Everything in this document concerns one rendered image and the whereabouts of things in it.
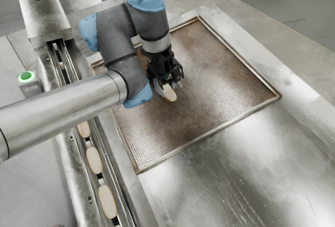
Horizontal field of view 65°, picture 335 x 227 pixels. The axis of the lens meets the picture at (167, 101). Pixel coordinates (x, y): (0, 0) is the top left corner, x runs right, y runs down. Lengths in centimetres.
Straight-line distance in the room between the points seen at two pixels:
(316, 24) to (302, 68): 203
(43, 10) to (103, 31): 88
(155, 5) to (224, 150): 43
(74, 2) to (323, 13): 269
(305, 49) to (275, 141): 68
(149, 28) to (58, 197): 56
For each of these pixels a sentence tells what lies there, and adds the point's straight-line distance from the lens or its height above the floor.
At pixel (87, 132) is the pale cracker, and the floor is 86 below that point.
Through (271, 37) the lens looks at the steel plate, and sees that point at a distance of 141.
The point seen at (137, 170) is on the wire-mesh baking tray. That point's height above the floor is 89.
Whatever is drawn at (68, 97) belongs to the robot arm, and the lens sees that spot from 47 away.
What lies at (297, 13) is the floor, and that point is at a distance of 340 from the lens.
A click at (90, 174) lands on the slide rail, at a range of 85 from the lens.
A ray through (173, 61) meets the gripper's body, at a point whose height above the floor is 111.
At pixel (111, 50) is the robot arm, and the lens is 58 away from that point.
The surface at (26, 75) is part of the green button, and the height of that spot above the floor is 91.
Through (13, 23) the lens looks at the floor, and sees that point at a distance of 333.
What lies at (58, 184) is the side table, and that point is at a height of 82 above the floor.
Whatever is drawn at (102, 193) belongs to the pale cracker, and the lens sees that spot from 80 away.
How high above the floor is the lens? 159
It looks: 50 degrees down
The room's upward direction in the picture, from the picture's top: straight up
